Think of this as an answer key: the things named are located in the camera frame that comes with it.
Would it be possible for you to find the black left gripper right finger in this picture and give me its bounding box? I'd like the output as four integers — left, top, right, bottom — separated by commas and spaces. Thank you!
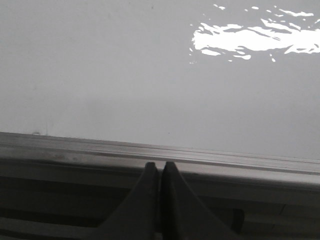
161, 162, 240, 240

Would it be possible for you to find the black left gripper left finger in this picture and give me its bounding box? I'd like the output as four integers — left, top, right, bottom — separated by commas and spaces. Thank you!
96, 162, 159, 240

